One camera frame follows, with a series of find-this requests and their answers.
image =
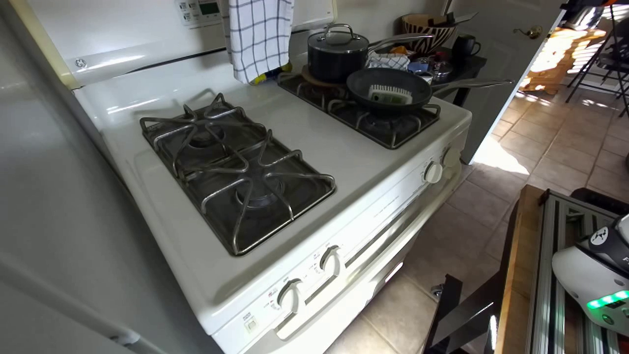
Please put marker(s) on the white blue checked towel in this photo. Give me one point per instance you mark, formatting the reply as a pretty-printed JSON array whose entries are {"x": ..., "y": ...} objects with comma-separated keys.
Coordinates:
[{"x": 259, "y": 41}]

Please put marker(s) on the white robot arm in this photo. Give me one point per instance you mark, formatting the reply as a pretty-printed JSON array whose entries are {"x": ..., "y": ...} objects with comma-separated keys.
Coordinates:
[{"x": 593, "y": 277}]

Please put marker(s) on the white stove knob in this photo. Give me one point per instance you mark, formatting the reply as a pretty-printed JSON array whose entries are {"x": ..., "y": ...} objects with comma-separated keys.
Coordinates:
[
  {"x": 329, "y": 261},
  {"x": 449, "y": 157},
  {"x": 290, "y": 296},
  {"x": 434, "y": 173}
]

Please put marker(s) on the white gas stove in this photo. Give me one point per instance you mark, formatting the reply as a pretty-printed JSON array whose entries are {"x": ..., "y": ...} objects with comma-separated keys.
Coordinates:
[{"x": 198, "y": 277}]

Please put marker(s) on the black grate without cookware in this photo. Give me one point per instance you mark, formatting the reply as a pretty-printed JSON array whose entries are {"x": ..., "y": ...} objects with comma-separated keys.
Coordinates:
[{"x": 237, "y": 178}]

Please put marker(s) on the black grate under cookware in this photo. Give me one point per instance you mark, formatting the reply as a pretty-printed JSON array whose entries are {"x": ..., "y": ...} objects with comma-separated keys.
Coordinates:
[{"x": 394, "y": 129}]

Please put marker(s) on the green white scrub brush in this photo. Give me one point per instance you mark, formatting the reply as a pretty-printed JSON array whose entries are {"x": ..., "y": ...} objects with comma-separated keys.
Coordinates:
[{"x": 390, "y": 96}]

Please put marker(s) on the yellow blue sponge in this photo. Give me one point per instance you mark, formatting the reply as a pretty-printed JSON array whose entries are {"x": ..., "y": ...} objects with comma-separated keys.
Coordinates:
[{"x": 261, "y": 80}]

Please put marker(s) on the black frying pan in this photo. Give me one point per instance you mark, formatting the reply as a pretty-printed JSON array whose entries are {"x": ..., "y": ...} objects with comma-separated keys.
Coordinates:
[{"x": 390, "y": 82}]

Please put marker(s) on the black saucepan with lid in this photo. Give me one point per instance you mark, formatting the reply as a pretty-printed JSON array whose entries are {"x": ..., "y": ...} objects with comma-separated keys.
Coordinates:
[{"x": 337, "y": 56}]

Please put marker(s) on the woven patterned basket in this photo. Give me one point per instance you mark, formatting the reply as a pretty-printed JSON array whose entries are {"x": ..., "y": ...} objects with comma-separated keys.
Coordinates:
[{"x": 430, "y": 33}]

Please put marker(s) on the black mug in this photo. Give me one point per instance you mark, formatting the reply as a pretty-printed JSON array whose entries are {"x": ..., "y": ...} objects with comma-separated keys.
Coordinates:
[{"x": 467, "y": 49}]

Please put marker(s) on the oven control panel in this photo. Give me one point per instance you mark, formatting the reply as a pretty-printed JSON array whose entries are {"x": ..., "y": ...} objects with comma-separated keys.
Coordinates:
[{"x": 200, "y": 11}]

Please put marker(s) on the black metal stand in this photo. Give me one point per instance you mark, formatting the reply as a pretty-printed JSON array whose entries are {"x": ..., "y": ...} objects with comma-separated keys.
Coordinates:
[{"x": 463, "y": 322}]

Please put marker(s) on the wooden board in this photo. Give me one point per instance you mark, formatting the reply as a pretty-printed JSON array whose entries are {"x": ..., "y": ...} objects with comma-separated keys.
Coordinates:
[{"x": 518, "y": 277}]

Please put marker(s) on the white refrigerator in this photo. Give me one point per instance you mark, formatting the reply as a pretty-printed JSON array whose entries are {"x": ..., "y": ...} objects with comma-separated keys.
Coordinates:
[{"x": 60, "y": 218}]

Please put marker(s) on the black folding chair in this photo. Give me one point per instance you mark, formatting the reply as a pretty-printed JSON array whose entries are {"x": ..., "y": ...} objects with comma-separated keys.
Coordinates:
[{"x": 603, "y": 60}]

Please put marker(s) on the aluminium frame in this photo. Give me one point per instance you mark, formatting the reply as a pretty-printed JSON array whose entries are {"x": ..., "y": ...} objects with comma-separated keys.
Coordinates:
[{"x": 563, "y": 308}]

